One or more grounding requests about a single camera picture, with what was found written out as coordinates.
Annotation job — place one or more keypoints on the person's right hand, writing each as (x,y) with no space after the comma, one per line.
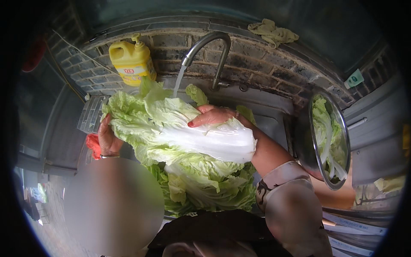
(218,116)

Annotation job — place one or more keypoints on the person's left hand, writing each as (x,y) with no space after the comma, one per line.
(109,141)

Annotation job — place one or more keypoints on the person's left fingers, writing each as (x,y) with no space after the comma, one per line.
(106,122)

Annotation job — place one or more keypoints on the large napa cabbage leaf bunch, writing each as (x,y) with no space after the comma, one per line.
(192,135)

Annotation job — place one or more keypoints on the red cloth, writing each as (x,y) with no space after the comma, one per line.
(93,145)

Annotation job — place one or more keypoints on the yellow detergent pump bottle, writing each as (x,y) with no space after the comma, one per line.
(132,61)

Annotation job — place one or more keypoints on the red round object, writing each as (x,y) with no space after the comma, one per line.
(33,55)

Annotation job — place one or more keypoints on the pile of cabbage leaves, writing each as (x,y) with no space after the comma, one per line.
(205,186)

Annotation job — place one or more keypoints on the curved steel faucet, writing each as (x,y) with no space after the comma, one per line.
(221,54)

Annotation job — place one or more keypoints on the person's body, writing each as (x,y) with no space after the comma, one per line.
(212,231)

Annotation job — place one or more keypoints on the yellow rag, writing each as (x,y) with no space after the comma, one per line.
(273,33)

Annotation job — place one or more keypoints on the stainless steel bowl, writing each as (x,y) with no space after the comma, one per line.
(303,141)

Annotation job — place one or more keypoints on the cabbage leaves in bowl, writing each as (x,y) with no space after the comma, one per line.
(322,128)

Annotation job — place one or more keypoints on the orange board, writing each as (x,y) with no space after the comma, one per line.
(335,194)

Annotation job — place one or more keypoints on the green and white packet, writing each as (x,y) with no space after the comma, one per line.
(353,78)

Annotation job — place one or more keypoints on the grey metal cabinet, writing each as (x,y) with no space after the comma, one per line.
(375,128)

